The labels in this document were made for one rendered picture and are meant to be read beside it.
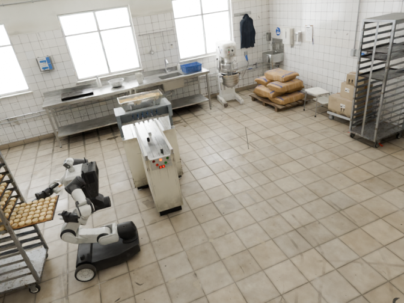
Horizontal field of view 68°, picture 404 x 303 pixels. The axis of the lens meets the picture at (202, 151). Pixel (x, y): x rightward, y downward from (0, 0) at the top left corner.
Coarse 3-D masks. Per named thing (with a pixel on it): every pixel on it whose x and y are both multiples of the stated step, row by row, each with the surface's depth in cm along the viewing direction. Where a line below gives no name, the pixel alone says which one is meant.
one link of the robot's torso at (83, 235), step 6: (78, 228) 312; (84, 228) 312; (90, 228) 314; (96, 228) 316; (102, 228) 316; (108, 228) 319; (66, 234) 293; (72, 234) 296; (78, 234) 303; (84, 234) 304; (90, 234) 306; (96, 234) 308; (102, 234) 308; (66, 240) 296; (72, 240) 297; (78, 240) 301; (84, 240) 306; (90, 240) 309; (96, 240) 311
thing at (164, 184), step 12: (156, 132) 399; (144, 144) 371; (156, 144) 367; (156, 156) 339; (144, 168) 407; (168, 168) 349; (156, 180) 350; (168, 180) 356; (156, 192) 357; (168, 192) 363; (180, 192) 369; (156, 204) 365; (168, 204) 370; (180, 204) 376
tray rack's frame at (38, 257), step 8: (40, 248) 330; (16, 256) 323; (32, 256) 320; (40, 256) 319; (0, 264) 316; (16, 264) 313; (24, 264) 312; (32, 264) 310; (40, 264) 309; (0, 272) 306; (16, 272) 303; (24, 272) 302; (40, 272) 299; (0, 280) 296; (16, 280) 294; (24, 280) 293; (32, 280) 292; (0, 288) 288; (8, 288) 287; (16, 288) 287; (32, 288) 291
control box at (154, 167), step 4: (160, 156) 338; (164, 156) 337; (168, 156) 339; (152, 160) 334; (156, 160) 336; (164, 160) 339; (168, 160) 341; (152, 164) 336; (160, 164) 340; (164, 164) 341; (168, 164) 343; (172, 164) 345; (152, 168) 339; (156, 168) 340
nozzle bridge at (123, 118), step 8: (160, 104) 394; (168, 104) 390; (120, 112) 383; (128, 112) 380; (136, 112) 380; (144, 112) 392; (152, 112) 395; (160, 112) 399; (168, 112) 396; (120, 120) 377; (128, 120) 389; (136, 120) 389; (144, 120) 391; (168, 120) 419; (120, 128) 392
